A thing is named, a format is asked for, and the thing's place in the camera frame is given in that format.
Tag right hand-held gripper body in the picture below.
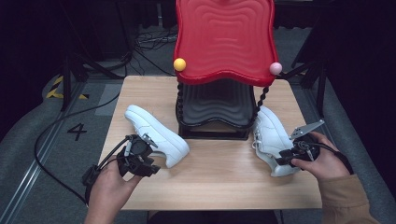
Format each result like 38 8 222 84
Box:
289 119 325 161

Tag person's right hand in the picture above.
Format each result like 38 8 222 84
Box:
290 131 351 181

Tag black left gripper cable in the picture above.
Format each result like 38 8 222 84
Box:
34 91 132 206

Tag bundle of floor cables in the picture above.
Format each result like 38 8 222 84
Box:
124 24 178 77

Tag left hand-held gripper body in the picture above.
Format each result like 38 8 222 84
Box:
118 133 158 177

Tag red and black shoe rack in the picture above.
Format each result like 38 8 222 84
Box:
173 0 284 141

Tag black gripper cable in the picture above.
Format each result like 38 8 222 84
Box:
34 91 132 206
298 141 355 175

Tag person's left hand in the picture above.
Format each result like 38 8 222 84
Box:
90 155 143 209

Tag black metal stand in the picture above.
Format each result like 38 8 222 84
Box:
60 52 125 112
279 60 328 119

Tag black curtain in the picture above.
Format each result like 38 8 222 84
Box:
0 0 68 139
311 0 396 194

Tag person's dark pants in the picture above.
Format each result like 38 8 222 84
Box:
148 210 278 224

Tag metal floor rail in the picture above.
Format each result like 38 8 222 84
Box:
0 81 92 224

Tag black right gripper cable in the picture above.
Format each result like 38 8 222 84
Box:
298 141 355 175

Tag white sneaker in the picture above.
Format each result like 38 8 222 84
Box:
124 105 191 169
251 105 302 178

